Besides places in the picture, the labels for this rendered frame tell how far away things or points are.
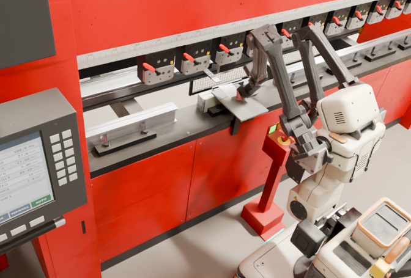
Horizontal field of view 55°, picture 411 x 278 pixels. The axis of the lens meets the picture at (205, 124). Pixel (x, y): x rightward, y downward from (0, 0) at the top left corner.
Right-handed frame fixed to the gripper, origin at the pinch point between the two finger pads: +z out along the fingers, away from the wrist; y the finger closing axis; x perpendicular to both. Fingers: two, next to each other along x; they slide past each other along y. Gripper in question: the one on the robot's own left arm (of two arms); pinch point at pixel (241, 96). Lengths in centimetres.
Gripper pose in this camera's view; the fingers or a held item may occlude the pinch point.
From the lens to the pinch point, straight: 208.2
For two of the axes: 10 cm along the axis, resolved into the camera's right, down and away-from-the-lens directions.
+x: 4.3, 8.9, -1.7
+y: -8.3, 3.1, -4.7
